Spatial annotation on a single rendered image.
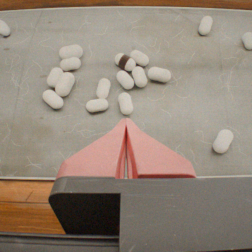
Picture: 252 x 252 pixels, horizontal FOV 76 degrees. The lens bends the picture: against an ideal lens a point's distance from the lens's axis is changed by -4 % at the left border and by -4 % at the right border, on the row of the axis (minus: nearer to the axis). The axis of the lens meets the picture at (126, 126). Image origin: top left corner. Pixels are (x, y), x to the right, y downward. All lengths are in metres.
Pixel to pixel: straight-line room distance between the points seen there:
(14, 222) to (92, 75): 0.22
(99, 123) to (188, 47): 0.20
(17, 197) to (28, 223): 0.03
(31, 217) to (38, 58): 0.24
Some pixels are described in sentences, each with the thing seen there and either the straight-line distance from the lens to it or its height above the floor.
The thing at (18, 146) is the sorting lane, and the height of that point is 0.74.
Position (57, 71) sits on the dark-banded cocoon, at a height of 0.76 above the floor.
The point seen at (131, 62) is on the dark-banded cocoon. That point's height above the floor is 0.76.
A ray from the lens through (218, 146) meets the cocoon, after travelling 0.25.
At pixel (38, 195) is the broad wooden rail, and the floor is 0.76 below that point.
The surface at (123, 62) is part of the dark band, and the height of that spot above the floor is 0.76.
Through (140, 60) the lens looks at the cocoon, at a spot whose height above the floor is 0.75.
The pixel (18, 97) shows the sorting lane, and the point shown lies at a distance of 0.31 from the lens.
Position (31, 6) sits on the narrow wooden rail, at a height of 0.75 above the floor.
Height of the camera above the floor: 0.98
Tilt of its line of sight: 76 degrees down
